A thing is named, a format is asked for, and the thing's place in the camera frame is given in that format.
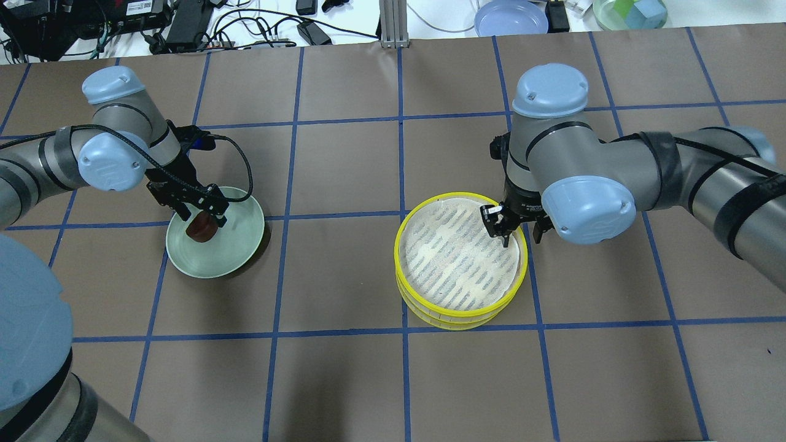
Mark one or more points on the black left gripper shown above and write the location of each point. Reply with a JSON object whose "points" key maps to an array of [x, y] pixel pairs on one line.
{"points": [[174, 175]]}

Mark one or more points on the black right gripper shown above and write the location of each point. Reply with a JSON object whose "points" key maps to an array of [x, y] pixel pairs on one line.
{"points": [[522, 205]]}

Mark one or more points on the brown bun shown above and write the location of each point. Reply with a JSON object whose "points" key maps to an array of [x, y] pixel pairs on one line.
{"points": [[202, 228]]}

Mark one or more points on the yellow steamer basket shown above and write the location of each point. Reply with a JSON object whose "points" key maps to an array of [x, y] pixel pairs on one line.
{"points": [[454, 321], [446, 261]]}

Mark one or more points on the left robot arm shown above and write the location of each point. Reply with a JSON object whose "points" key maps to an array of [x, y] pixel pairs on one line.
{"points": [[127, 141]]}

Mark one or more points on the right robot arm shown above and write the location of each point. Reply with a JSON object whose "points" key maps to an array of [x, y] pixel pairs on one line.
{"points": [[560, 176]]}

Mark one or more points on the black power adapter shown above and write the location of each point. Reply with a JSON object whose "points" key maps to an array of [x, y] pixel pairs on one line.
{"points": [[312, 34]]}

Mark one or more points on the blue plate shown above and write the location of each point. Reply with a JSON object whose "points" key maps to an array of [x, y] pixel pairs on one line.
{"points": [[506, 18]]}

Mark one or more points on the clear bowl with blocks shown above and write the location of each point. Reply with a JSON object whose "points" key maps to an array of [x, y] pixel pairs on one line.
{"points": [[627, 15]]}

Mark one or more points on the aluminium frame post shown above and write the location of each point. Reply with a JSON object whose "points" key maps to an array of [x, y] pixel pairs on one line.
{"points": [[393, 24]]}

